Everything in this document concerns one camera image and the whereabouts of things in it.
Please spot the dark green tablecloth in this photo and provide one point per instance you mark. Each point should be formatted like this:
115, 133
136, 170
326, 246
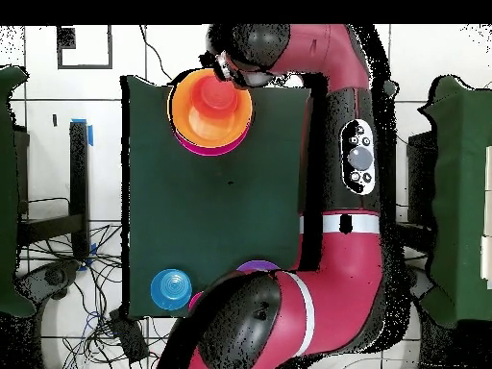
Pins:
211, 200

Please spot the small crimson bowl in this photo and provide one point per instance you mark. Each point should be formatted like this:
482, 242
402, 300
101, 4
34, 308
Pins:
194, 301

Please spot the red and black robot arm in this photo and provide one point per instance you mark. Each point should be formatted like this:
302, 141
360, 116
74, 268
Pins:
346, 269

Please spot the black metal stand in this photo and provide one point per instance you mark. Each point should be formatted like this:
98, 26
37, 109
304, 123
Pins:
78, 173
421, 173

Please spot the purple bowl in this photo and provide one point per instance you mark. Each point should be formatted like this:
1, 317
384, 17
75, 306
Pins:
257, 264

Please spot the large pink bowl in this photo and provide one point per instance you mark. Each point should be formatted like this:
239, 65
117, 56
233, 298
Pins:
215, 152

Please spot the green cloth side table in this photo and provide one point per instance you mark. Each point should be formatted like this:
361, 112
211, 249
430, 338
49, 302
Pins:
461, 192
7, 192

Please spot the blue floor tape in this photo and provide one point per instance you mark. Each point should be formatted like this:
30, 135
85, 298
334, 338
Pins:
90, 134

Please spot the black power strip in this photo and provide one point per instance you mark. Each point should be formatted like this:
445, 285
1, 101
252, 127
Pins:
130, 338

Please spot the small orange bowl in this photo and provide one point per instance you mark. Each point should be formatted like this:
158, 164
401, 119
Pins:
213, 98

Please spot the small blue bowl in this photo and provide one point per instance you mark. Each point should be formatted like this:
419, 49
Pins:
171, 290

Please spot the large orange bowl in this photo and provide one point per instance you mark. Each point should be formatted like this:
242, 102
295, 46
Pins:
211, 130

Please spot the black square floor frame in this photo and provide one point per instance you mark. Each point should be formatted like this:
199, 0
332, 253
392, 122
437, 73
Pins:
84, 67

